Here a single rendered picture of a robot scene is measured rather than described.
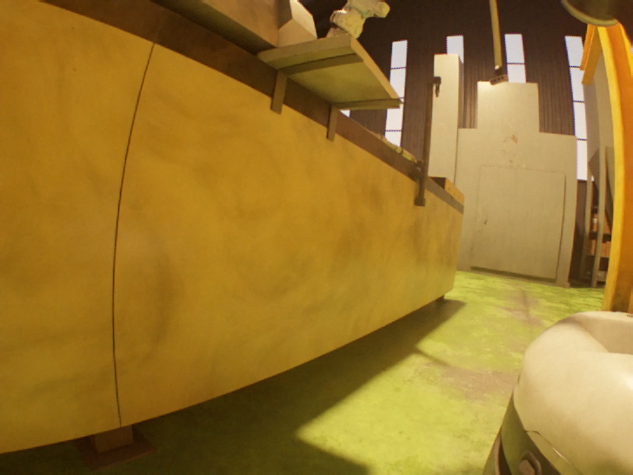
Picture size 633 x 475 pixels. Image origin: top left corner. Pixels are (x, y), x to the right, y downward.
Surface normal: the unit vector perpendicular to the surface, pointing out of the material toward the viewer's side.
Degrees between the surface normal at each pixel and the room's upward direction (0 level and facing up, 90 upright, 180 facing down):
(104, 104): 90
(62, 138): 90
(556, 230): 90
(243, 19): 80
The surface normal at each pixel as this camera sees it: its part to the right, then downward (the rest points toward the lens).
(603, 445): -0.93, -0.34
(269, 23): 0.83, -0.04
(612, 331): -0.46, -0.30
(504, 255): -0.56, -0.04
